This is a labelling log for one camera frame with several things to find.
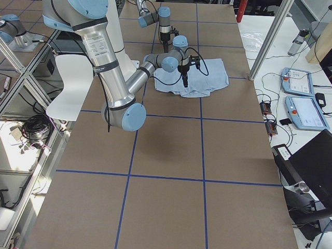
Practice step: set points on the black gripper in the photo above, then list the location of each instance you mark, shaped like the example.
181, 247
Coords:
164, 40
183, 70

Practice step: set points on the light blue button shirt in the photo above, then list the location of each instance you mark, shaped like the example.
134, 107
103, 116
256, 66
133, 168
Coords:
212, 77

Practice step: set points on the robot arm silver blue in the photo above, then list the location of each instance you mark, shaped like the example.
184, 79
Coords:
161, 16
97, 23

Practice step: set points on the clear plastic bag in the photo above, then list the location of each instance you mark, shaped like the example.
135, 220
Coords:
252, 41

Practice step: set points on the orange black electronics box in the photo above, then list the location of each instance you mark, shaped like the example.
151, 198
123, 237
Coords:
265, 108

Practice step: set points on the red cylinder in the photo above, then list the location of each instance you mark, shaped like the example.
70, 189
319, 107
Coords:
241, 10

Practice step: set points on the white chair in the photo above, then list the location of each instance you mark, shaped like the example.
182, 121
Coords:
77, 75

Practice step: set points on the upper blue teach pendant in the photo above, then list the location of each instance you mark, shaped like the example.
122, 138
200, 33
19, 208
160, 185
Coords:
297, 82

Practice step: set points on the blue teach pendant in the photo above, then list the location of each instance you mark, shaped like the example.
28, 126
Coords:
305, 113
297, 82

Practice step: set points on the clear water bottle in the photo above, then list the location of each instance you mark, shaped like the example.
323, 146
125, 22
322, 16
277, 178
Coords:
298, 41

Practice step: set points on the lower blue teach pendant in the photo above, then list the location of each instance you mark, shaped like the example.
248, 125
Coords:
305, 113

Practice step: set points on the black power adapter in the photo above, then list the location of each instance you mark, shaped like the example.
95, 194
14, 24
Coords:
320, 98

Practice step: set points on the black monitor on stand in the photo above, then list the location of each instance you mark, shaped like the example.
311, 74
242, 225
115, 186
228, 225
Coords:
308, 174

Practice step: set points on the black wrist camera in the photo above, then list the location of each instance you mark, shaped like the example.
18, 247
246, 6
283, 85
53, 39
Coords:
174, 31
194, 60

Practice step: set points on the white pillar with base plate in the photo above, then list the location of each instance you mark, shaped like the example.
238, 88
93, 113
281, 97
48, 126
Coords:
127, 66

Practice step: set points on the aluminium frame post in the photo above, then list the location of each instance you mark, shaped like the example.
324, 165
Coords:
271, 35

